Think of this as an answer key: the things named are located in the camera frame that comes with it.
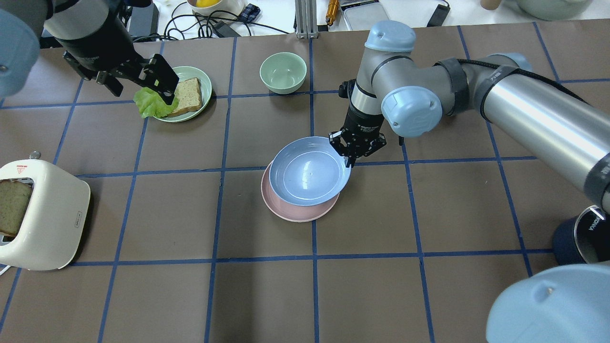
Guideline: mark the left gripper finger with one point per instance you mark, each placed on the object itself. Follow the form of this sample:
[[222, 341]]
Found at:
[[110, 82], [168, 95]]

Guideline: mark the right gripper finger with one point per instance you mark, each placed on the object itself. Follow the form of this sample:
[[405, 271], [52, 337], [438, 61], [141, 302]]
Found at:
[[350, 162]]

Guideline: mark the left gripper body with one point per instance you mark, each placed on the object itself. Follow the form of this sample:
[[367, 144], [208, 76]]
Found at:
[[96, 44]]

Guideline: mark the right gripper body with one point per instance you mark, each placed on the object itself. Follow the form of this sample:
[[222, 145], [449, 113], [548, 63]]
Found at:
[[363, 123]]

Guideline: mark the blue plate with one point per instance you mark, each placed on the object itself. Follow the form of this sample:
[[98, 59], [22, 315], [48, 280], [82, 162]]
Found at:
[[308, 172]]

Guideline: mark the pink plate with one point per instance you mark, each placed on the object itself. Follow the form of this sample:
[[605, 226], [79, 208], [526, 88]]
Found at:
[[290, 212]]

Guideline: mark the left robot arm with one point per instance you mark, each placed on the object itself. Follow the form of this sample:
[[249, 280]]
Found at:
[[21, 25]]

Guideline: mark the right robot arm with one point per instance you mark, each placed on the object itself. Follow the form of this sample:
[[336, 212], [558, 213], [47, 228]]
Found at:
[[564, 304]]

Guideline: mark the bread slice on plate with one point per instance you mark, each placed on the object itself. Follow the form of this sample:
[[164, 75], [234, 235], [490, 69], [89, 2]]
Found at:
[[188, 96]]

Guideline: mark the lettuce leaf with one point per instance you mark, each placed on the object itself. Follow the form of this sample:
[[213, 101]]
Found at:
[[150, 104]]

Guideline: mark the green plate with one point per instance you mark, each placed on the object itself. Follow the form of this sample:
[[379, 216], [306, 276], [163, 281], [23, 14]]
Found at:
[[185, 73]]

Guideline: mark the black power adapter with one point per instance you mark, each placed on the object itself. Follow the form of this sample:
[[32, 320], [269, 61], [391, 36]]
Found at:
[[144, 18]]

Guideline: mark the beige bowl with toys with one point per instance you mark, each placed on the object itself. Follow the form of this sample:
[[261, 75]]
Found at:
[[206, 7]]

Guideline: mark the green bowl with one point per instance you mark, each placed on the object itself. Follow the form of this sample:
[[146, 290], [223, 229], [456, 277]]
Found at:
[[283, 73]]

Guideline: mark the bread slice in toaster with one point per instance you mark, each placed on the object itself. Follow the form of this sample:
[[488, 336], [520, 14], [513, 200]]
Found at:
[[14, 200]]

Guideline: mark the white toaster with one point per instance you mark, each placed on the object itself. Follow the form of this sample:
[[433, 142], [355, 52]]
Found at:
[[52, 225]]

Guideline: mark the blue saucepan with lid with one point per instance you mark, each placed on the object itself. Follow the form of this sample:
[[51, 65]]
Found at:
[[583, 239]]

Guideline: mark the aluminium frame post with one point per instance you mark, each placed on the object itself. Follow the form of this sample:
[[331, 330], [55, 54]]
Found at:
[[306, 19]]

